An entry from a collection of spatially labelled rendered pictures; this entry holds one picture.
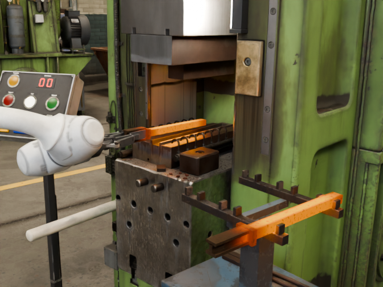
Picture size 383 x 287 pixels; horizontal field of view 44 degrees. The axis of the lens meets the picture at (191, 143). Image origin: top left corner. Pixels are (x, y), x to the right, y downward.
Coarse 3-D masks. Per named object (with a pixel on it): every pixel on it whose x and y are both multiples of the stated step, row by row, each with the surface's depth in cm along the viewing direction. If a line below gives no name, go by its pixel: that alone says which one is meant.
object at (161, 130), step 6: (192, 120) 180; (198, 120) 180; (204, 120) 181; (162, 126) 167; (168, 126) 167; (174, 126) 169; (180, 126) 171; (186, 126) 174; (192, 126) 176; (198, 126) 179; (126, 132) 153; (150, 132) 159; (156, 132) 162; (162, 132) 165; (168, 132) 167; (144, 138) 159; (150, 138) 160
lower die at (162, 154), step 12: (180, 132) 183; (204, 132) 181; (216, 132) 183; (228, 132) 184; (132, 144) 174; (144, 144) 170; (168, 144) 165; (180, 144) 165; (192, 144) 169; (144, 156) 171; (156, 156) 167; (168, 156) 162
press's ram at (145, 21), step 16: (128, 0) 161; (144, 0) 156; (160, 0) 152; (176, 0) 147; (192, 0) 148; (208, 0) 154; (224, 0) 160; (128, 16) 163; (144, 16) 158; (160, 16) 153; (176, 16) 148; (192, 16) 149; (208, 16) 155; (224, 16) 161; (128, 32) 164; (144, 32) 159; (160, 32) 154; (176, 32) 150; (192, 32) 151; (208, 32) 157; (224, 32) 163
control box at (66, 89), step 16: (0, 80) 193; (32, 80) 189; (64, 80) 186; (80, 80) 190; (0, 96) 191; (16, 96) 189; (32, 96) 187; (48, 96) 185; (64, 96) 184; (80, 96) 191; (48, 112) 183; (64, 112) 182
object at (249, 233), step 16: (288, 208) 104; (304, 208) 104; (320, 208) 107; (240, 224) 94; (256, 224) 96; (272, 224) 96; (288, 224) 100; (208, 240) 88; (224, 240) 88; (240, 240) 92
